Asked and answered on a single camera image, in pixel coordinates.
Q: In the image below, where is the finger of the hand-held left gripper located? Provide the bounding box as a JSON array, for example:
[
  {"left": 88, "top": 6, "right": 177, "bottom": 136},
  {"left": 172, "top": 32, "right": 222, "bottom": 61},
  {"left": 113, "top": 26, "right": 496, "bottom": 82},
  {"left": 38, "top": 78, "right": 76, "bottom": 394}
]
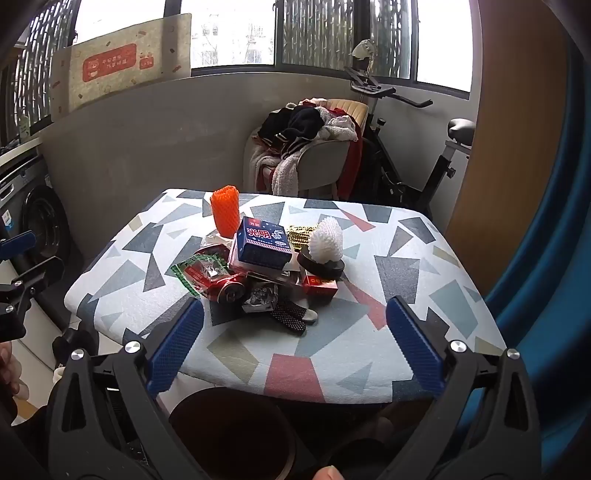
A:
[
  {"left": 0, "top": 231, "right": 38, "bottom": 260},
  {"left": 0, "top": 256, "right": 66, "bottom": 315}
]

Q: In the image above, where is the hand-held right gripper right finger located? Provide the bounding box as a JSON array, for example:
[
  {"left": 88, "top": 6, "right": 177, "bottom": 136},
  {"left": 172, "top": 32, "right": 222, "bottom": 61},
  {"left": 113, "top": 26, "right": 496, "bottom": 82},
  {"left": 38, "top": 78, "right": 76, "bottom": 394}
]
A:
[{"left": 385, "top": 295, "right": 543, "bottom": 480}]

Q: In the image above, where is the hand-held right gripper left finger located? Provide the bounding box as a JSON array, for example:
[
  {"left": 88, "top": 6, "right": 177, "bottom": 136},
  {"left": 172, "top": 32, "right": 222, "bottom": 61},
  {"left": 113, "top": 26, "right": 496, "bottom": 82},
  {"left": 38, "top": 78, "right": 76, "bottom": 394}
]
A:
[{"left": 46, "top": 298, "right": 206, "bottom": 480}]

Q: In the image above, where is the crushed red can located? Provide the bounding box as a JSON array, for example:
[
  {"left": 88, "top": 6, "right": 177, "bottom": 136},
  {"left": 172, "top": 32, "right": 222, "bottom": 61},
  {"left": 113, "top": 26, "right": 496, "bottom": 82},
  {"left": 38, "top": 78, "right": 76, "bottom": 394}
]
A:
[{"left": 198, "top": 272, "right": 252, "bottom": 304}]

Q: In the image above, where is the red green snack wrapper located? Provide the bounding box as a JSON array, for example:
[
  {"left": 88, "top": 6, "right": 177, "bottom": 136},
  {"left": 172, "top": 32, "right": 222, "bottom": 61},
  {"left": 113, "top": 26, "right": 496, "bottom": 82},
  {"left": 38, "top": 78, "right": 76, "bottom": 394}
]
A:
[{"left": 170, "top": 244, "right": 232, "bottom": 296}]

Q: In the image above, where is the silver wrapper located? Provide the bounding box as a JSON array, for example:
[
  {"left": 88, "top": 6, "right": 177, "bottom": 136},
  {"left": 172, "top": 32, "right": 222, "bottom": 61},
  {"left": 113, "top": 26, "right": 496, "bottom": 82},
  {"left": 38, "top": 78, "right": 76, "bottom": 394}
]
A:
[{"left": 242, "top": 284, "right": 280, "bottom": 315}]

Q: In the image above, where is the brown trash bin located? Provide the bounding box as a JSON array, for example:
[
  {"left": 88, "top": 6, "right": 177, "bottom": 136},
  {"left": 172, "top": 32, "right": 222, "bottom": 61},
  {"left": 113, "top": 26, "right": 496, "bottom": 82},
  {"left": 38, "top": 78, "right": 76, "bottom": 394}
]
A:
[{"left": 168, "top": 388, "right": 301, "bottom": 480}]

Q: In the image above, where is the black round lid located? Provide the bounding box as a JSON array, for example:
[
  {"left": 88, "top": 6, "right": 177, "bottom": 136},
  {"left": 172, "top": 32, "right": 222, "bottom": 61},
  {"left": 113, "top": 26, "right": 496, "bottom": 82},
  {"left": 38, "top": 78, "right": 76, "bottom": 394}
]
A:
[{"left": 296, "top": 247, "right": 346, "bottom": 281}]

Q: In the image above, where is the blue milk carton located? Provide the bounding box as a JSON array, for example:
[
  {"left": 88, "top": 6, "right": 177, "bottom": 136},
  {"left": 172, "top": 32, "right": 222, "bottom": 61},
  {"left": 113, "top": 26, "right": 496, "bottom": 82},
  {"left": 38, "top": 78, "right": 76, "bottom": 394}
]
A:
[{"left": 235, "top": 216, "right": 293, "bottom": 271}]

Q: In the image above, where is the white foam net sleeve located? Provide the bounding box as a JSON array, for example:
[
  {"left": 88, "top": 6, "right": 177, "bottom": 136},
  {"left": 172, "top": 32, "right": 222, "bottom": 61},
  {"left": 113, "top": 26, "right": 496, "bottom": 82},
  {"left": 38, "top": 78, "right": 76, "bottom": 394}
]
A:
[{"left": 308, "top": 218, "right": 345, "bottom": 265}]

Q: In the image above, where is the orange foam net sleeve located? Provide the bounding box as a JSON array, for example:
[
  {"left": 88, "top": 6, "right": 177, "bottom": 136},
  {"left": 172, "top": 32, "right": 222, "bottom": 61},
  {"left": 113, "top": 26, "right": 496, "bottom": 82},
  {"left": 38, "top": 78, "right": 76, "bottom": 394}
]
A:
[{"left": 210, "top": 185, "right": 241, "bottom": 240}]

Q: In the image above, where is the person's left hand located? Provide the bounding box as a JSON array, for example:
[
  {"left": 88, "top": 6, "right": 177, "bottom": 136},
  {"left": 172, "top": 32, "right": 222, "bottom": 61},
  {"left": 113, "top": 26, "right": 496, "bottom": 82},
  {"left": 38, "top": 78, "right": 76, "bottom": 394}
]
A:
[{"left": 0, "top": 344, "right": 21, "bottom": 398}]

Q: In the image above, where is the washing machine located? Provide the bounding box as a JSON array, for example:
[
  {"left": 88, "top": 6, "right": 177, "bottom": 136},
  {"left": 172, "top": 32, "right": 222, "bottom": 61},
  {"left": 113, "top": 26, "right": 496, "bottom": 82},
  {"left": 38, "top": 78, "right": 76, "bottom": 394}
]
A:
[{"left": 0, "top": 152, "right": 72, "bottom": 324}]

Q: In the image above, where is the geometric patterned tablecloth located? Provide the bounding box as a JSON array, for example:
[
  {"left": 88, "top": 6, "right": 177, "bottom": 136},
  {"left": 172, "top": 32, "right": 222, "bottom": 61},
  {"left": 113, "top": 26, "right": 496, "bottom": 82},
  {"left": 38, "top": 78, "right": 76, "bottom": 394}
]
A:
[{"left": 64, "top": 187, "right": 509, "bottom": 404}]

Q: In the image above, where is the small red box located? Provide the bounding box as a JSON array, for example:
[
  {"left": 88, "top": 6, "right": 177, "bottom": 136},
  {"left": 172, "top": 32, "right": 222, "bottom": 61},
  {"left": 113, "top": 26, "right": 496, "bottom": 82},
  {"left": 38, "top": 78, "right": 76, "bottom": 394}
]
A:
[{"left": 300, "top": 270, "right": 340, "bottom": 303}]

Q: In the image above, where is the black dotted glove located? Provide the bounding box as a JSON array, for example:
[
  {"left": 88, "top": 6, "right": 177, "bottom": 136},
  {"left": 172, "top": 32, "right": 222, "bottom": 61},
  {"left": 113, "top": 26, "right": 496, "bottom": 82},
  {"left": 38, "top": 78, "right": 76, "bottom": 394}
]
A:
[{"left": 270, "top": 298, "right": 319, "bottom": 337}]

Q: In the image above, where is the blue curtain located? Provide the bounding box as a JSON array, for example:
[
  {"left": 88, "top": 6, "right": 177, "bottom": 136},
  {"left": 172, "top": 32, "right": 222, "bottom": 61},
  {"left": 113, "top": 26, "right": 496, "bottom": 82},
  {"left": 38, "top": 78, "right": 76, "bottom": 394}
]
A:
[{"left": 480, "top": 28, "right": 591, "bottom": 480}]

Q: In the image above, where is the gold foil wrapper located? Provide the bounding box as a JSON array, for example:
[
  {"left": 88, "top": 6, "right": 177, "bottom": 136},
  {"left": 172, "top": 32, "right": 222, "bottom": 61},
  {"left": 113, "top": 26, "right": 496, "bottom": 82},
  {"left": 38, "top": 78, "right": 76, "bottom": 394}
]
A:
[{"left": 284, "top": 224, "right": 319, "bottom": 252}]

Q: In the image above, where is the black exercise bike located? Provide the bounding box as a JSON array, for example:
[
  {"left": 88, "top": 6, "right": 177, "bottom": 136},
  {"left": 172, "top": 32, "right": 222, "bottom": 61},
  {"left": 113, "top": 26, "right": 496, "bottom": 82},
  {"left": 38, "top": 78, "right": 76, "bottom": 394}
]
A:
[{"left": 344, "top": 67, "right": 476, "bottom": 217}]

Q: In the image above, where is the red cloth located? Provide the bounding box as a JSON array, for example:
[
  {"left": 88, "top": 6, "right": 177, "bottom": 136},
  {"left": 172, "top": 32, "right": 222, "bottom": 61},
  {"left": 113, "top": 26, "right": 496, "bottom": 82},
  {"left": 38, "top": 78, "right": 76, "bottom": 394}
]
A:
[{"left": 339, "top": 138, "right": 365, "bottom": 197}]

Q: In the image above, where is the white fluffy blanket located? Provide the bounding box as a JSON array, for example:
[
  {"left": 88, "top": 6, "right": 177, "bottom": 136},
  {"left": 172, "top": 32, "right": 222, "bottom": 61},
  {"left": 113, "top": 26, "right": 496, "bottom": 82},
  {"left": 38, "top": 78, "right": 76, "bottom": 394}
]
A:
[{"left": 252, "top": 143, "right": 315, "bottom": 197}]

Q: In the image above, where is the beige chair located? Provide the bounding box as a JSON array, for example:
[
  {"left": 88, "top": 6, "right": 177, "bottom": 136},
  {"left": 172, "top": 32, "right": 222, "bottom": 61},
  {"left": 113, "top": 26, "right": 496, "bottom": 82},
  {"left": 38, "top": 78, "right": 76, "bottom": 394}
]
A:
[{"left": 249, "top": 99, "right": 370, "bottom": 199}]

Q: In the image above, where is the wooden panel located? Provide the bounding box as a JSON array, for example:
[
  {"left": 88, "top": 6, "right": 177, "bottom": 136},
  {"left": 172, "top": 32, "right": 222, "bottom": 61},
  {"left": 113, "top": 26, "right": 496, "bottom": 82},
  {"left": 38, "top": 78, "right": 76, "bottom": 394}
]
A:
[{"left": 445, "top": 0, "right": 583, "bottom": 291}]

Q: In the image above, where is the white pink cloth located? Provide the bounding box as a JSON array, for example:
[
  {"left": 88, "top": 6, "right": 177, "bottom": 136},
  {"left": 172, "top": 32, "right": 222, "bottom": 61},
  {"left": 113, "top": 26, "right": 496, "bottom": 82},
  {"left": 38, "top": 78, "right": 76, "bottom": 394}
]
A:
[{"left": 318, "top": 111, "right": 358, "bottom": 141}]

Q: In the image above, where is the black striped garment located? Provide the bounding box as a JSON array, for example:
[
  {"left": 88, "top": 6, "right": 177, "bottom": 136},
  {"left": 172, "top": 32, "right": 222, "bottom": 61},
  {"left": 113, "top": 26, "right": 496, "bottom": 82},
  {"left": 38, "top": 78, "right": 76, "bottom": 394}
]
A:
[{"left": 257, "top": 105, "right": 326, "bottom": 151}]

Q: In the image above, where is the white hanging cloth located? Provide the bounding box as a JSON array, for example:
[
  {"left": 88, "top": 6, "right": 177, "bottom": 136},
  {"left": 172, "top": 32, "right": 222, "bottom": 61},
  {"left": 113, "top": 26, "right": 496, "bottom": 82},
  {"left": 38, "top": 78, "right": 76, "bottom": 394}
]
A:
[{"left": 351, "top": 39, "right": 379, "bottom": 63}]

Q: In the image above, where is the window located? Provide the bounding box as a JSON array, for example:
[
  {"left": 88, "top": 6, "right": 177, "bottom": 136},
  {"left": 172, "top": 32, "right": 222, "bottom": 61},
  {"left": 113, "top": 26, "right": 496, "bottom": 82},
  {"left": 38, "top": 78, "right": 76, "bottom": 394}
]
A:
[{"left": 0, "top": 0, "right": 476, "bottom": 100}]

